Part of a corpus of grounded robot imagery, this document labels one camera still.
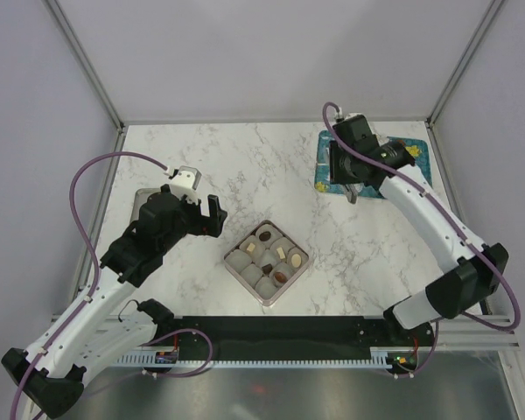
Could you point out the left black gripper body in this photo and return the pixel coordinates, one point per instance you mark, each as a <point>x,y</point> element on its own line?
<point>191,221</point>

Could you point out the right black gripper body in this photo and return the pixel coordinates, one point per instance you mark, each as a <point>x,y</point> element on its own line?
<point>341,170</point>

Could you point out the metal tweezers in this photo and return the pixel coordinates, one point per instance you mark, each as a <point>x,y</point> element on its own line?
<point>351,192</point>

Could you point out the white rectangular chocolate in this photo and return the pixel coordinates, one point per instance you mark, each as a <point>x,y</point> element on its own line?
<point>281,253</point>

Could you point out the dark square chocolate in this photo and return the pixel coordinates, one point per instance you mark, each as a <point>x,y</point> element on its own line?
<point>267,268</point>

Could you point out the brown almond chocolate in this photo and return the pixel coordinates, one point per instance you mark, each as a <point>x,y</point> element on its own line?
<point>280,277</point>

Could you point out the white oval chocolate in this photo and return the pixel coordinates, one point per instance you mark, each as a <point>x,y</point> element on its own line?
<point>296,261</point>

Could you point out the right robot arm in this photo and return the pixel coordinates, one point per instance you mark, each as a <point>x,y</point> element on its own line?
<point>471,269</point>

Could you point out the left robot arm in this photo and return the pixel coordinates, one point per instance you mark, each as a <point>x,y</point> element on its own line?
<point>54,370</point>

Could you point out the pink chocolate tin box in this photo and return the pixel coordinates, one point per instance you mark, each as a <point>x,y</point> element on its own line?
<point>246,267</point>

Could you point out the teal floral tray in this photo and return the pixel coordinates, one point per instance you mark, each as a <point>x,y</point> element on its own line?
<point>417,148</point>

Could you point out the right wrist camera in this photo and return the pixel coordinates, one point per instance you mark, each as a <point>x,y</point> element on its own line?
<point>353,129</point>

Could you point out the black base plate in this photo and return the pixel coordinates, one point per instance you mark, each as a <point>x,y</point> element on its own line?
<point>301,338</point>

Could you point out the white cable duct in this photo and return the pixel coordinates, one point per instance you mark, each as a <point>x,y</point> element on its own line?
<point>153,359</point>

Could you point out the right aluminium frame post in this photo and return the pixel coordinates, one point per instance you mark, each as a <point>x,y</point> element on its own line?
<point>474,43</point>

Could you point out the aluminium frame post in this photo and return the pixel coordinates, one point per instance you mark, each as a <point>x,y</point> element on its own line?
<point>78,51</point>
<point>474,43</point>

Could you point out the left aluminium frame post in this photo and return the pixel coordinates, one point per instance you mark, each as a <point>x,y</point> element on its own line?
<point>78,51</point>

